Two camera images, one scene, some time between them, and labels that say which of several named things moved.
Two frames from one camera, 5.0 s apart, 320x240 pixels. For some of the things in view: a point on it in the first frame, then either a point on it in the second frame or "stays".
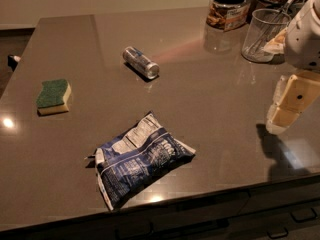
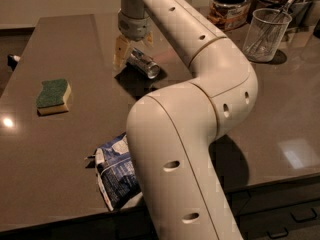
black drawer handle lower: [286, 231] stays
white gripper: [304, 40] → [134, 27]
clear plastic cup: [264, 27] stays
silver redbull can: [141, 62] stays
